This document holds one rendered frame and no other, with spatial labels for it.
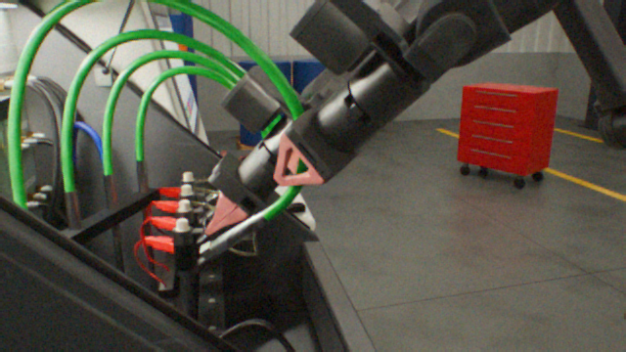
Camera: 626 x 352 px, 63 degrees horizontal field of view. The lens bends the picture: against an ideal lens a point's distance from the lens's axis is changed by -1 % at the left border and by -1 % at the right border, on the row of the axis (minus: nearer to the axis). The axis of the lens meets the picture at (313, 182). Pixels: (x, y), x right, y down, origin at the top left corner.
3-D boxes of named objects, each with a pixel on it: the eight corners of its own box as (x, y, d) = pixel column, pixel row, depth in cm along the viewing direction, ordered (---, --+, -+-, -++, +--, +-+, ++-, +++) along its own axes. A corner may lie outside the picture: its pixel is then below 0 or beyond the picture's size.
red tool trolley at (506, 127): (454, 175, 499) (462, 85, 474) (479, 166, 527) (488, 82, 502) (522, 192, 448) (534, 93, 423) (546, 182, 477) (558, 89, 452)
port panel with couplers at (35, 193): (39, 239, 85) (7, 46, 76) (17, 240, 84) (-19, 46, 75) (60, 212, 97) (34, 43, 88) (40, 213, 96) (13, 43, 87)
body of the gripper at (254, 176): (220, 160, 71) (253, 121, 69) (276, 206, 73) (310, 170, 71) (208, 175, 65) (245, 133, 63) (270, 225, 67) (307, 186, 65)
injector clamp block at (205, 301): (231, 420, 75) (225, 330, 71) (160, 429, 74) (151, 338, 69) (223, 304, 107) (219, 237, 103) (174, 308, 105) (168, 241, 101)
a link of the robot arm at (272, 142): (325, 140, 63) (327, 130, 69) (283, 103, 62) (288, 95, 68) (289, 179, 65) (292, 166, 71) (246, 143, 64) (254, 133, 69)
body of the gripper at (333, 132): (279, 133, 50) (324, 88, 45) (329, 98, 57) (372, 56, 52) (323, 184, 50) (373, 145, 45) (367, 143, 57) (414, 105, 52)
